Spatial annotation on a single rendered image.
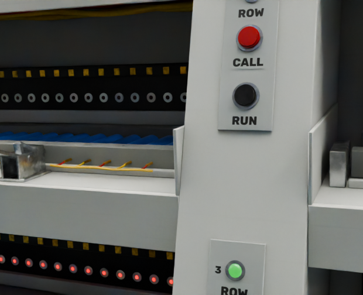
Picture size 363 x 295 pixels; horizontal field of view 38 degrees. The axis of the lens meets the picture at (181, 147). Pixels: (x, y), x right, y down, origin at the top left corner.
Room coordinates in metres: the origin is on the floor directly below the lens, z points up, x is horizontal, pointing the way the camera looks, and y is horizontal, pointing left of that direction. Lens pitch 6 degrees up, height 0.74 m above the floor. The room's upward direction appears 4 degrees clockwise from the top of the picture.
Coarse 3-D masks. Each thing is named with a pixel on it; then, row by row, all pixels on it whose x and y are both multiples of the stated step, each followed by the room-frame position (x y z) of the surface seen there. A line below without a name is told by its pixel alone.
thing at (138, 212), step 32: (0, 192) 0.46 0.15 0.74; (32, 192) 0.44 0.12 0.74; (64, 192) 0.43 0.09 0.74; (96, 192) 0.42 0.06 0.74; (128, 192) 0.41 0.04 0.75; (160, 192) 0.41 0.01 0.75; (0, 224) 0.47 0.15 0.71; (32, 224) 0.45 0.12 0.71; (64, 224) 0.44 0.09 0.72; (96, 224) 0.43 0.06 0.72; (128, 224) 0.42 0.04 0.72; (160, 224) 0.41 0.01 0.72
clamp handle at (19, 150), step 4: (16, 144) 0.46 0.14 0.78; (20, 144) 0.46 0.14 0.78; (16, 148) 0.46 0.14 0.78; (20, 148) 0.46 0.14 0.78; (0, 152) 0.44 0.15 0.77; (4, 152) 0.44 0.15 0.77; (8, 152) 0.44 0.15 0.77; (16, 152) 0.46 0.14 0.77; (20, 152) 0.46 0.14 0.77; (4, 156) 0.45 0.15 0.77; (8, 156) 0.45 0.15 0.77; (12, 156) 0.45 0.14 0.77
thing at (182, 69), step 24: (0, 72) 0.66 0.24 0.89; (24, 72) 0.64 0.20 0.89; (48, 72) 0.63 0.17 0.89; (72, 72) 0.62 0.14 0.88; (96, 72) 0.61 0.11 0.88; (120, 72) 0.60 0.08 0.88; (144, 72) 0.59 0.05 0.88; (168, 72) 0.57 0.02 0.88; (0, 96) 0.67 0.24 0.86; (24, 96) 0.66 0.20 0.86; (96, 96) 0.62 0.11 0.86; (144, 96) 0.60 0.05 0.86
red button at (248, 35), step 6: (246, 30) 0.37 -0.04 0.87; (252, 30) 0.37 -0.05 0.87; (240, 36) 0.37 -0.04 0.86; (246, 36) 0.37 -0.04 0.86; (252, 36) 0.37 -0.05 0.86; (258, 36) 0.37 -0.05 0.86; (240, 42) 0.37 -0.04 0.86; (246, 42) 0.37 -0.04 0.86; (252, 42) 0.37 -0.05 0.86; (246, 48) 0.37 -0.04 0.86
